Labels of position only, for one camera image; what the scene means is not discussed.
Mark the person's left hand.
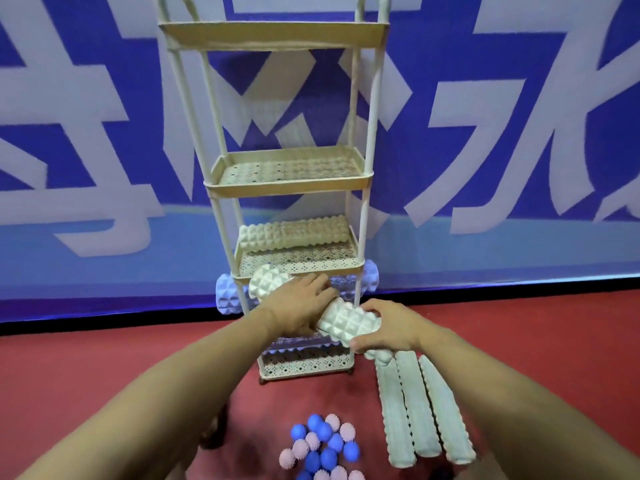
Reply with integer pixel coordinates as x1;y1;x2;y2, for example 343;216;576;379
257;274;341;340

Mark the person's right hand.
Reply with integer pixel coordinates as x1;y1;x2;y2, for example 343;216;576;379
348;299;426;356

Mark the white spiky foam roller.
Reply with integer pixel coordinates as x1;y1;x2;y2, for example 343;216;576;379
418;354;477;466
248;265;382;355
238;215;351;253
395;350;444;458
375;352;417;469

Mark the person's left forearm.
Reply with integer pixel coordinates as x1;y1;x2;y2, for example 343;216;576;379
15;307;273;480

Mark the person's right forearm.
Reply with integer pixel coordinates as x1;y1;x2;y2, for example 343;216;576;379
414;320;640;480

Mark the lavender spiky foam roller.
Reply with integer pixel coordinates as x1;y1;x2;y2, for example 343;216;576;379
265;332;354;364

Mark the blue spiky foam roller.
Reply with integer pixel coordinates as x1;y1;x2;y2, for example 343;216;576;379
215;260;380;316

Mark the cream four-tier storage rack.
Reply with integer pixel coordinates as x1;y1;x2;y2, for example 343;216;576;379
152;0;392;386

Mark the pile of blue pink balls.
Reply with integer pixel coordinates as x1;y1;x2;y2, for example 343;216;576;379
278;414;366;480

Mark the blue banner with white print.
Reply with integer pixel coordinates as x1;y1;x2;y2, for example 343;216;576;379
0;0;640;323

